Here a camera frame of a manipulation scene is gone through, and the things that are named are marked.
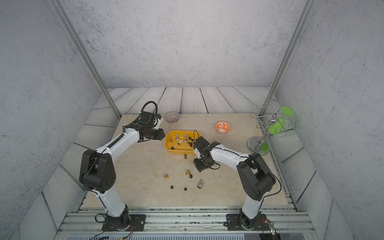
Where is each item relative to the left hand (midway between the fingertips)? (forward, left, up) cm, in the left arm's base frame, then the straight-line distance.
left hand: (165, 134), depth 93 cm
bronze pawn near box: (-7, -12, -14) cm, 19 cm away
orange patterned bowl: (+14, -39, -11) cm, 43 cm away
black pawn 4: (-3, -3, -11) cm, 12 cm away
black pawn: (-27, -5, -13) cm, 31 cm away
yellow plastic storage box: (-2, -11, -13) cm, 17 cm away
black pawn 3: (-21, -15, -13) cm, 29 cm away
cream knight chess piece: (+2, -8, -12) cm, 14 cm away
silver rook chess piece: (-25, -21, -13) cm, 35 cm away
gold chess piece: (-21, -1, -12) cm, 25 cm away
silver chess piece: (+5, -6, -12) cm, 14 cm away
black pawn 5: (+1, -15, -12) cm, 19 cm away
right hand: (-18, -21, -9) cm, 29 cm away
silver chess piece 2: (+4, -12, -10) cm, 16 cm away
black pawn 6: (+6, -15, -13) cm, 20 cm away
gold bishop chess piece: (+4, -2, -12) cm, 13 cm away
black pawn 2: (-28, -12, -14) cm, 34 cm away
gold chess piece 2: (-20, -14, -12) cm, 27 cm away
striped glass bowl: (+26, -1, -11) cm, 28 cm away
